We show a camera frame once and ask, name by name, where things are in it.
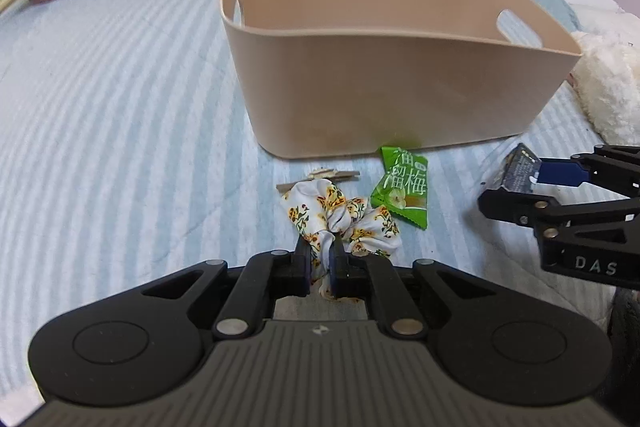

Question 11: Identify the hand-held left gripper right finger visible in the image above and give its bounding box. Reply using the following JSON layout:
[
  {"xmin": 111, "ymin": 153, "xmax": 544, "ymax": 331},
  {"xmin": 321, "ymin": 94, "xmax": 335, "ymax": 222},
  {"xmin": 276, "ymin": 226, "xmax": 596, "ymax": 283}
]
[{"xmin": 327, "ymin": 237, "xmax": 501, "ymax": 339}]

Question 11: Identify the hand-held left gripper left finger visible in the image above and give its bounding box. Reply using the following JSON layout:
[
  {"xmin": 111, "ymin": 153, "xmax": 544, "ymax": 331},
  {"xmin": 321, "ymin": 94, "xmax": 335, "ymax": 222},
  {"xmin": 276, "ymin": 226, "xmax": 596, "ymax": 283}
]
[{"xmin": 141, "ymin": 237, "xmax": 321, "ymax": 341}]

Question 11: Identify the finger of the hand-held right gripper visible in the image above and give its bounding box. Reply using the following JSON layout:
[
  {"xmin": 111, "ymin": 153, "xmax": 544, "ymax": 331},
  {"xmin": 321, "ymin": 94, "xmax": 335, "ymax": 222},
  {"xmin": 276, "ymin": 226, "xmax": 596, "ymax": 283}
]
[
  {"xmin": 530, "ymin": 144, "xmax": 640, "ymax": 198},
  {"xmin": 477, "ymin": 189, "xmax": 640, "ymax": 279}
]

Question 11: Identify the dark snack packet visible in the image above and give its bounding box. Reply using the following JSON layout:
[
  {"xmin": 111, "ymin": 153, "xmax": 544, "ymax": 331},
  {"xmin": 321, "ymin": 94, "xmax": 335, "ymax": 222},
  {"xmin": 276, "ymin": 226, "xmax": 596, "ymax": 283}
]
[{"xmin": 482, "ymin": 143, "xmax": 544, "ymax": 196}]

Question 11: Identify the floral white scrunchie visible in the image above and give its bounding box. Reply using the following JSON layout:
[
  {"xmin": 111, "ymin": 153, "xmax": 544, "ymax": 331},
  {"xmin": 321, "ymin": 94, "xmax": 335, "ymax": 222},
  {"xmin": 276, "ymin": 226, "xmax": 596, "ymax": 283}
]
[{"xmin": 280, "ymin": 179, "xmax": 403, "ymax": 301}]

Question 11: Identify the beige plastic basket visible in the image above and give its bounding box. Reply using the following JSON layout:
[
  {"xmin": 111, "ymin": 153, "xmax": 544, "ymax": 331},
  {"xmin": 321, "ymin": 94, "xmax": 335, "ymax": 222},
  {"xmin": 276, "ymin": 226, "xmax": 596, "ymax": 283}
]
[{"xmin": 218, "ymin": 0, "xmax": 584, "ymax": 160}]

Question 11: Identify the beige hair clip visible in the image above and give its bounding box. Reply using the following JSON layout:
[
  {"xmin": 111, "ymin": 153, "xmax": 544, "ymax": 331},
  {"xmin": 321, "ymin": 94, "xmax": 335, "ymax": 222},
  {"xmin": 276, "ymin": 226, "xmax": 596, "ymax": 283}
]
[{"xmin": 276, "ymin": 167, "xmax": 361, "ymax": 196}]

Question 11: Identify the white plush toy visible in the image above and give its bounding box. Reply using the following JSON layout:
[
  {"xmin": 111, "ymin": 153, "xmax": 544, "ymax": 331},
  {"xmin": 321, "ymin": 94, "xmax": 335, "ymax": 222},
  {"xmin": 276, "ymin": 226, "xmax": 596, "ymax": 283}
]
[{"xmin": 570, "ymin": 29, "xmax": 640, "ymax": 146}]

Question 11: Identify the green snack packet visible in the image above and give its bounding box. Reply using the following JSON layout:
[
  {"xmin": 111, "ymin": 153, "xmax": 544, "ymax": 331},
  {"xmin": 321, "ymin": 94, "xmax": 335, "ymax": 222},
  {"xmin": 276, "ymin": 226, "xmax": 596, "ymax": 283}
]
[{"xmin": 370, "ymin": 146, "xmax": 431, "ymax": 231}]

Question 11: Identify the dark cloth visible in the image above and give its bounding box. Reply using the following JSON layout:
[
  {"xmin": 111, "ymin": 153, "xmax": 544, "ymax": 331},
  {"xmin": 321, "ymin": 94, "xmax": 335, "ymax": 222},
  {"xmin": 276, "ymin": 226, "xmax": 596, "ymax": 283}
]
[{"xmin": 606, "ymin": 286, "xmax": 640, "ymax": 414}]

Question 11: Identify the light blue striped bedsheet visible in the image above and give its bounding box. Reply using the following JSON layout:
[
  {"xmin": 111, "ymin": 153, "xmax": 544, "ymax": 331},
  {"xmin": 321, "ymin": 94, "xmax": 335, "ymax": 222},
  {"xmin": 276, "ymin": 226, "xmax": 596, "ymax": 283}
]
[{"xmin": 0, "ymin": 0, "xmax": 640, "ymax": 410}]

